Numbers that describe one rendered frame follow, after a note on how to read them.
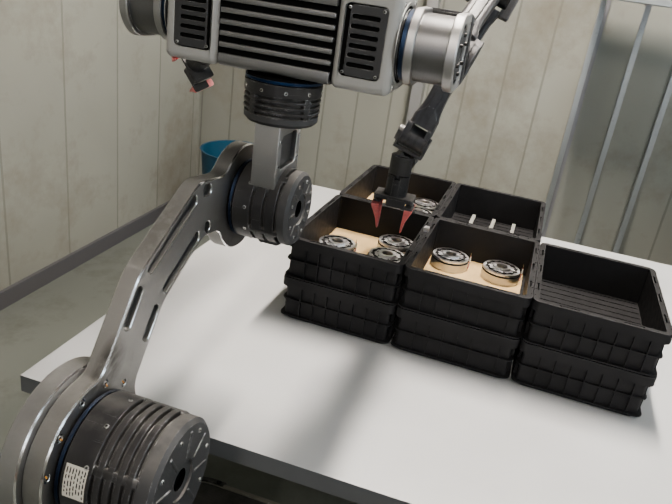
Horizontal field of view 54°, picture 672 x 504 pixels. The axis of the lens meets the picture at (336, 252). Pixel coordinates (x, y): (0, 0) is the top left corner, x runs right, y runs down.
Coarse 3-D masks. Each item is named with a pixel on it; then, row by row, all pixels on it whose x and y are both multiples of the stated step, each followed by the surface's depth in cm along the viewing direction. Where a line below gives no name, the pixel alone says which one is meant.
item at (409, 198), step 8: (392, 176) 165; (400, 176) 165; (392, 184) 166; (400, 184) 165; (408, 184) 167; (376, 192) 168; (384, 192) 169; (392, 192) 166; (400, 192) 166; (400, 200) 166; (408, 200) 166
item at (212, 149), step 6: (204, 144) 381; (210, 144) 388; (216, 144) 392; (222, 144) 395; (228, 144) 397; (204, 150) 382; (210, 150) 389; (216, 150) 393; (222, 150) 396; (204, 156) 368; (210, 156) 363; (216, 156) 395; (204, 162) 370; (210, 162) 365; (204, 168) 372; (210, 168) 367
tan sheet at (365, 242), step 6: (336, 228) 198; (330, 234) 193; (336, 234) 193; (342, 234) 194; (348, 234) 195; (354, 234) 195; (360, 234) 196; (354, 240) 191; (360, 240) 192; (366, 240) 192; (372, 240) 193; (360, 246) 188; (366, 246) 188; (372, 246) 189; (360, 252) 184; (366, 252) 184
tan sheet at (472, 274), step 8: (472, 264) 186; (480, 264) 187; (440, 272) 178; (464, 272) 180; (472, 272) 181; (480, 272) 182; (472, 280) 176; (480, 280) 177; (520, 280) 181; (504, 288) 174; (512, 288) 175
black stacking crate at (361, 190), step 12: (372, 180) 230; (384, 180) 231; (420, 180) 227; (432, 180) 226; (348, 192) 202; (360, 192) 217; (372, 192) 234; (408, 192) 230; (420, 192) 229; (432, 192) 227; (444, 192) 226
